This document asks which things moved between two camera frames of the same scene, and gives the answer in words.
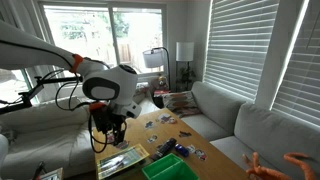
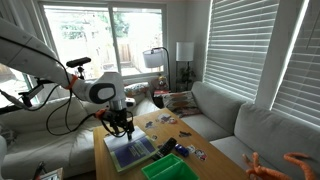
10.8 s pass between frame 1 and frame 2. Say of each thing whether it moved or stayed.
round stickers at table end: stayed
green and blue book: moved
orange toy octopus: stayed
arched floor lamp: stayed
